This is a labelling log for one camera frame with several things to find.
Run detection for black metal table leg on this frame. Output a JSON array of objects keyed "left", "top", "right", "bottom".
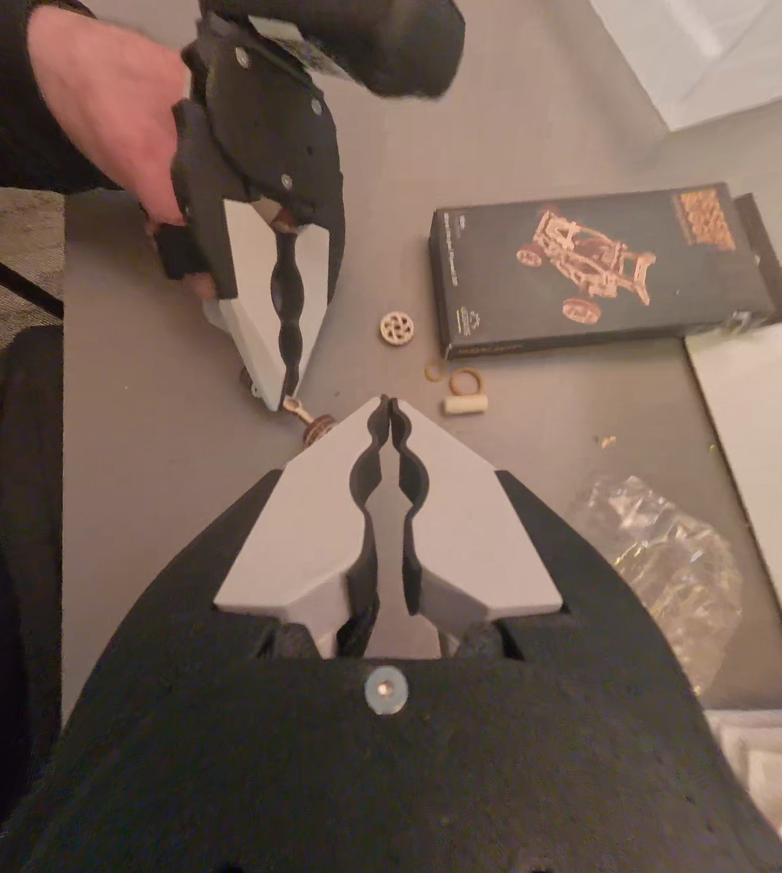
[{"left": 0, "top": 232, "right": 65, "bottom": 318}]

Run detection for wooden wheel axle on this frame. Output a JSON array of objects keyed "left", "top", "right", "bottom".
[{"left": 282, "top": 397, "right": 339, "bottom": 446}]

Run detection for instruction booklet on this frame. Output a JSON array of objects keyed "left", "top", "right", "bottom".
[{"left": 705, "top": 709, "right": 782, "bottom": 873}]

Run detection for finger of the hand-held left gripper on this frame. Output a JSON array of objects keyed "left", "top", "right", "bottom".
[
  {"left": 271, "top": 224, "right": 334, "bottom": 402},
  {"left": 217, "top": 198, "right": 296, "bottom": 413}
]

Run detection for black model box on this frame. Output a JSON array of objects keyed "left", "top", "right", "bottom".
[{"left": 428, "top": 183, "right": 782, "bottom": 360}]

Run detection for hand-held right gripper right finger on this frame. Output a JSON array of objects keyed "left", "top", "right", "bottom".
[{"left": 390, "top": 397, "right": 564, "bottom": 622}]

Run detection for person's left hand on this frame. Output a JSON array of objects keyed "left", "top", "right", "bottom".
[{"left": 26, "top": 8, "right": 218, "bottom": 302}]

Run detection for clear plastic organiser box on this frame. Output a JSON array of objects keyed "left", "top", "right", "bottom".
[{"left": 589, "top": 0, "right": 782, "bottom": 130}]

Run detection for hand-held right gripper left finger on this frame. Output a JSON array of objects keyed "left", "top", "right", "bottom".
[{"left": 214, "top": 394, "right": 392, "bottom": 625}]

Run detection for clear plastic bag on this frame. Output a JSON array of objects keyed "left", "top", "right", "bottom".
[{"left": 568, "top": 475, "right": 743, "bottom": 693}]

